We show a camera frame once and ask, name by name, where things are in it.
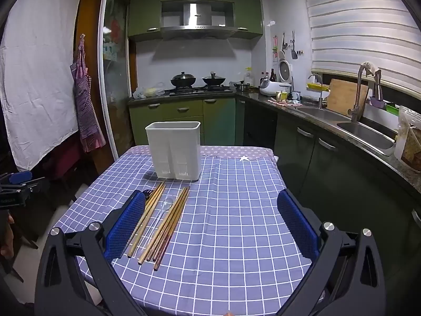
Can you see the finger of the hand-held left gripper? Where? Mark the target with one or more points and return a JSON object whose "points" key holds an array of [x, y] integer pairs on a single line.
{"points": [[19, 177]]}

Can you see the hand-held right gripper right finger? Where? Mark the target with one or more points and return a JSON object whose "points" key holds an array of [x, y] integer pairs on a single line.
{"points": [[297, 225]]}

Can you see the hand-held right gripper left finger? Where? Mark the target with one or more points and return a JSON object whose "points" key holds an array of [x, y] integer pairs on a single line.
{"points": [[125, 227]]}

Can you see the black fork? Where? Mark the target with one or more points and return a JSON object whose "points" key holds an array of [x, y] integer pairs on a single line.
{"points": [[148, 193]]}

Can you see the bunch of wooden chopsticks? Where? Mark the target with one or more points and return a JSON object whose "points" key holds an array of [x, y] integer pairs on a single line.
{"points": [[171, 217]]}

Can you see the clear plastic spoon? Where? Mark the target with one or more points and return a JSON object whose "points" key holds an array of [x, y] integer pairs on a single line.
{"points": [[167, 201]]}

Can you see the white plastic utensil holder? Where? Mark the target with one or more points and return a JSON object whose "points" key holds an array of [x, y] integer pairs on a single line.
{"points": [[172, 151]]}

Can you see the dark green base cabinet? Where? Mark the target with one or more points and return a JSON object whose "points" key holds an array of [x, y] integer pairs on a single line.
{"points": [[329, 177]]}

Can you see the blue checked tablecloth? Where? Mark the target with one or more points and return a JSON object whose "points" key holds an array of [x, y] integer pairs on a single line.
{"points": [[230, 237]]}

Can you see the purple checked apron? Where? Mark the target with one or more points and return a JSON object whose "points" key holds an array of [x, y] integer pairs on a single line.
{"points": [[85, 112]]}

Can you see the white hanging sheet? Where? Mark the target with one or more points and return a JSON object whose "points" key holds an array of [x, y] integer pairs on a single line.
{"points": [[39, 72]]}

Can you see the stainless steel sink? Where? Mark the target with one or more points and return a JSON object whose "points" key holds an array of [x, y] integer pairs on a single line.
{"points": [[368, 135]]}

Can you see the pink cloth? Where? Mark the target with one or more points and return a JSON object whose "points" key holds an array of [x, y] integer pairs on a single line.
{"points": [[286, 103]]}

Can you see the light green base cabinet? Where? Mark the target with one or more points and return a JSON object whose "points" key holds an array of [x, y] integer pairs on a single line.
{"points": [[184, 118]]}

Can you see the white cup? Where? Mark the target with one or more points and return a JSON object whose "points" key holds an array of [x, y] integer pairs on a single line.
{"points": [[296, 96]]}

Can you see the yellow mug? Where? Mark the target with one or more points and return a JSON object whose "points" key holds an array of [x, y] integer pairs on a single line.
{"points": [[281, 97]]}

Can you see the chrome faucet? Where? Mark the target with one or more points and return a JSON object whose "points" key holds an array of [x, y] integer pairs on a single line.
{"points": [[319, 95]]}

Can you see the tall bronze faucet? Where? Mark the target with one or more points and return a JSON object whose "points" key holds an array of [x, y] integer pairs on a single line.
{"points": [[357, 105]]}

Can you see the dark stone countertop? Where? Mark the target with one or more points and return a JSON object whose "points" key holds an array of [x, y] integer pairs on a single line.
{"points": [[256, 97]]}

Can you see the wooden cutting board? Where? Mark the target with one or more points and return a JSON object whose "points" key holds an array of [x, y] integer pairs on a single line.
{"points": [[342, 97]]}

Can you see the clear plastic bag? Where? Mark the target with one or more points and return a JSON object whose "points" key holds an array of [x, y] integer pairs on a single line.
{"points": [[148, 91]]}

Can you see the yellow sink tray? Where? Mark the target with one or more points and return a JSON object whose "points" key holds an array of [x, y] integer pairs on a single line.
{"points": [[317, 87]]}

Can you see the plastic bag of food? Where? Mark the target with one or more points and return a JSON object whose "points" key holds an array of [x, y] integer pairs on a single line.
{"points": [[408, 138]]}

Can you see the white rice cooker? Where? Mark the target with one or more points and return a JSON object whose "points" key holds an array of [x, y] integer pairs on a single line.
{"points": [[271, 87]]}

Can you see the glass sliding door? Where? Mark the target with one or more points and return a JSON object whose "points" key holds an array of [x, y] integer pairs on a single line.
{"points": [[115, 72]]}

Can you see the purple container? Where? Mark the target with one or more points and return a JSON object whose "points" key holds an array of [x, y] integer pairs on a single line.
{"points": [[377, 102]]}

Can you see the small steel pot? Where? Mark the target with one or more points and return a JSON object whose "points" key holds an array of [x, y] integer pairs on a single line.
{"points": [[242, 86]]}

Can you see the green tray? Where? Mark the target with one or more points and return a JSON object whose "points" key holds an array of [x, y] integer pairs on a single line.
{"points": [[392, 108]]}

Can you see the dark sauce bottle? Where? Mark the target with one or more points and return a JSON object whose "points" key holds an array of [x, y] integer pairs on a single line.
{"points": [[272, 75]]}

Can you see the gas stove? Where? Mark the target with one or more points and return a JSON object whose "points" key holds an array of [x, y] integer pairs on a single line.
{"points": [[197, 89]]}

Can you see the clear oil bottle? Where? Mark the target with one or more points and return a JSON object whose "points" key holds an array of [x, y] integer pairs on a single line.
{"points": [[249, 76]]}

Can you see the black wok with lid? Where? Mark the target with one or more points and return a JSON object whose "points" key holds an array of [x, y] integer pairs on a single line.
{"points": [[183, 79], [213, 80]]}

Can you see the black hanging spatula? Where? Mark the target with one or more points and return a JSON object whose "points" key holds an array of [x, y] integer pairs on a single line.
{"points": [[293, 54]]}

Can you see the beige rag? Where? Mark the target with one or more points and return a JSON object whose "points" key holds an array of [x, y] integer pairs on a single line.
{"points": [[371, 68]]}

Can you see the hanging kitchen utensil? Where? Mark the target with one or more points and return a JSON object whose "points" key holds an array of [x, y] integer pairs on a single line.
{"points": [[283, 51]]}

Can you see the pink hanging utensil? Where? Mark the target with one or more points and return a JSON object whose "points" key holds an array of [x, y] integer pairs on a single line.
{"points": [[275, 46]]}

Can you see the white window blind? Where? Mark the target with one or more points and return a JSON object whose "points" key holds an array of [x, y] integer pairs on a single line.
{"points": [[361, 23]]}

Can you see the steel range hood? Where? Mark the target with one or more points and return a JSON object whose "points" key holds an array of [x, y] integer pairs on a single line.
{"points": [[197, 14]]}

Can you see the green wall cabinet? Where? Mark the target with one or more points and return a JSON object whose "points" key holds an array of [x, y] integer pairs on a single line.
{"points": [[144, 13]]}

